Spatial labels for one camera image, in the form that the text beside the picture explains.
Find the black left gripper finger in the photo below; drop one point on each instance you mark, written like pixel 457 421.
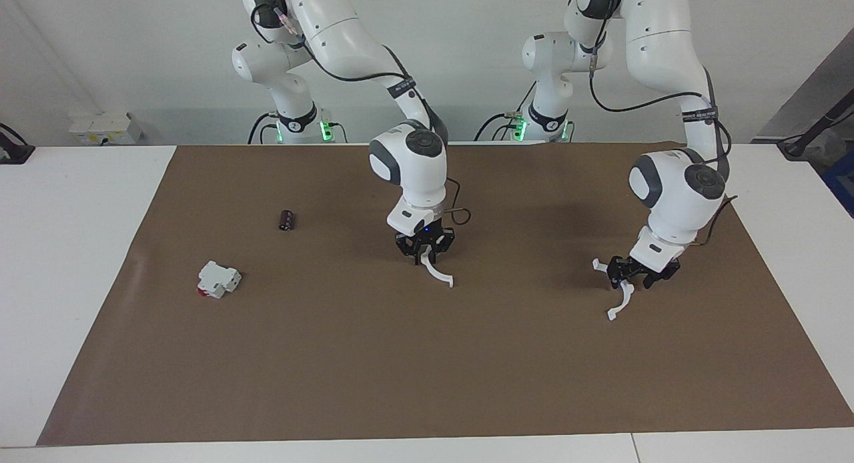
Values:
pixel 648 283
pixel 618 281

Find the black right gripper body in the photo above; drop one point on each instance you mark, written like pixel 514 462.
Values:
pixel 408 241

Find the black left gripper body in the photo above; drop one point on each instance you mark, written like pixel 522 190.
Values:
pixel 660 271

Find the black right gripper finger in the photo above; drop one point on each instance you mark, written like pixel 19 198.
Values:
pixel 434 253
pixel 419 256

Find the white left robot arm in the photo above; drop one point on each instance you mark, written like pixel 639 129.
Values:
pixel 667 36

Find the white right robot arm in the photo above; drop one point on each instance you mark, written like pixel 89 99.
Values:
pixel 333 29

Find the brown paper table mat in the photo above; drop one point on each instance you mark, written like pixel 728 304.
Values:
pixel 427 369

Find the black cylindrical capacitor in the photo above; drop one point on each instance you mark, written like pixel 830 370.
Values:
pixel 287 220

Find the white circuit breaker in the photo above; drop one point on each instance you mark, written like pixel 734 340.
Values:
pixel 217 278

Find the blue crate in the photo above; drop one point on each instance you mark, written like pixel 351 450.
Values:
pixel 842 183

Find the white wall socket box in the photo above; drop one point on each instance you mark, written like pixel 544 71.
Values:
pixel 100 126

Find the black clamp mount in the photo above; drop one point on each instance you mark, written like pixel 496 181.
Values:
pixel 13 153

